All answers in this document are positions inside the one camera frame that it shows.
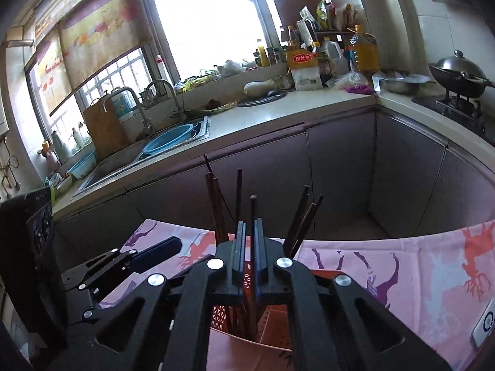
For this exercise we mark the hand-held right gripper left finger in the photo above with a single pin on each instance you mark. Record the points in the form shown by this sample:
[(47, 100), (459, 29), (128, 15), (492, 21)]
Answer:
[(240, 247)]

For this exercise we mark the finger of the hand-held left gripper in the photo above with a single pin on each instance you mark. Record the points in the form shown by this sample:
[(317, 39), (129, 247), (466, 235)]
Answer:
[(89, 317), (158, 253)]

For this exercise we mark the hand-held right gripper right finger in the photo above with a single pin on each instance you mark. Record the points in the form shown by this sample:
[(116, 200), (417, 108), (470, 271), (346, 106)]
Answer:
[(260, 247)]

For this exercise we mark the bunch of wooden chopsticks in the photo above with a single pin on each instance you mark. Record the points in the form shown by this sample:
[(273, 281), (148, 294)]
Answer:
[(214, 208)]

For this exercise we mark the orange plastic basket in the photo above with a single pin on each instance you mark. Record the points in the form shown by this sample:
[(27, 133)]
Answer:
[(236, 355)]

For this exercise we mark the steel sink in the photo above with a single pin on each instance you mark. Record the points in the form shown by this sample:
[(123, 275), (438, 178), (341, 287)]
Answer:
[(116, 166)]

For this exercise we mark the blue basin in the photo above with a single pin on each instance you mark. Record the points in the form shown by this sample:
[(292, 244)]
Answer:
[(83, 164), (166, 141)]

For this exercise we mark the grey kitchen cabinet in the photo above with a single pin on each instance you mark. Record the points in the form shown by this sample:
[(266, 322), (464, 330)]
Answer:
[(340, 170)]

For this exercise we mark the wooden cutting board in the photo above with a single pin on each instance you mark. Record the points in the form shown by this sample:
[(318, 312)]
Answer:
[(106, 131)]

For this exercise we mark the square steel faucet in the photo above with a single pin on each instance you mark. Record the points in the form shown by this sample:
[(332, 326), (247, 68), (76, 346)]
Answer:
[(144, 118)]

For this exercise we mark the black round tray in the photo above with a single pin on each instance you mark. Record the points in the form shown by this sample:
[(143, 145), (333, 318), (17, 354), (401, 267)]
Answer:
[(255, 102)]

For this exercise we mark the pink printed tablecloth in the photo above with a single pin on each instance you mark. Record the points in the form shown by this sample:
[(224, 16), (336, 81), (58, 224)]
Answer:
[(406, 278)]

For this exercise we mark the white gourd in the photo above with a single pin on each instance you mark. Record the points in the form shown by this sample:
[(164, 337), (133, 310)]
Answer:
[(257, 88)]

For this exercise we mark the curved steel faucet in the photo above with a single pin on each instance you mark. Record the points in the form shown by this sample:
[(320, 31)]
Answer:
[(172, 92)]

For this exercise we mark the white bag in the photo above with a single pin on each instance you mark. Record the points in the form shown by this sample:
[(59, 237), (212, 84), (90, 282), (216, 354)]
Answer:
[(307, 78)]

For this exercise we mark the white bottle red cap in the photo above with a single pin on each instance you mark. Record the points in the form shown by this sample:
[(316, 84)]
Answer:
[(161, 69)]

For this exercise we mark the clear plastic bag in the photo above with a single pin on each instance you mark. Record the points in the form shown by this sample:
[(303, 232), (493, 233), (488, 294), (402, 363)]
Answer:
[(348, 81)]

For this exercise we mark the yellow box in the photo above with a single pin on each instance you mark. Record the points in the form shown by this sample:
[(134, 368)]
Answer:
[(301, 58)]

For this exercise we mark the white plastic jug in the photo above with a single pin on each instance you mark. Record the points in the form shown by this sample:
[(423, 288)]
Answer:
[(332, 56)]

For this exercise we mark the steel bowl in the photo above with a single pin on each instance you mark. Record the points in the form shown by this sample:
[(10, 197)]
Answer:
[(402, 85)]

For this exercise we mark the yellow oil bottle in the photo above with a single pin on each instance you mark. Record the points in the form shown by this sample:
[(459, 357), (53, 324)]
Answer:
[(365, 52)]

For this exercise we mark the white square device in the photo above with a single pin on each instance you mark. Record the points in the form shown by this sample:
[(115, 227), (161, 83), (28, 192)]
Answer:
[(486, 324)]

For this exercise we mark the black shelf with packets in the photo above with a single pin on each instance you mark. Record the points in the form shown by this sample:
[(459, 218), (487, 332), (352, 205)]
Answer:
[(332, 19)]

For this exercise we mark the gas stove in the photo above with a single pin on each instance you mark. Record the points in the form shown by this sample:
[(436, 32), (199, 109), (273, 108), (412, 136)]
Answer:
[(456, 108)]

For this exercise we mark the black wok with lid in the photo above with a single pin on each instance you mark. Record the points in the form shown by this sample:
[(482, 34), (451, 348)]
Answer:
[(456, 75)]

